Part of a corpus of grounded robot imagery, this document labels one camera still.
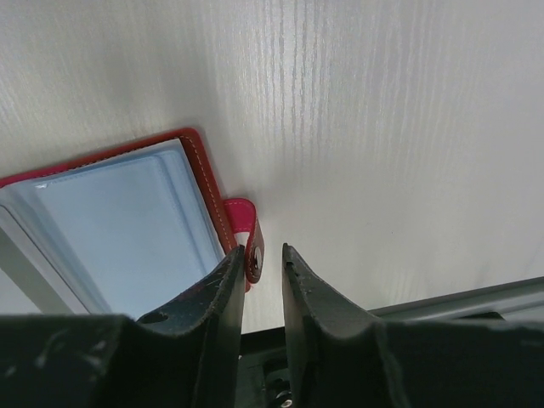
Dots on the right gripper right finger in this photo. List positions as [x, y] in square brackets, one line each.
[340, 355]

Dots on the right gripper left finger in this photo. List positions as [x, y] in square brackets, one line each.
[183, 354]

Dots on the red leather card holder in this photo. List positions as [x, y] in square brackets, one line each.
[122, 230]

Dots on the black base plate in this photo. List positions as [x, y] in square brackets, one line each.
[262, 371]

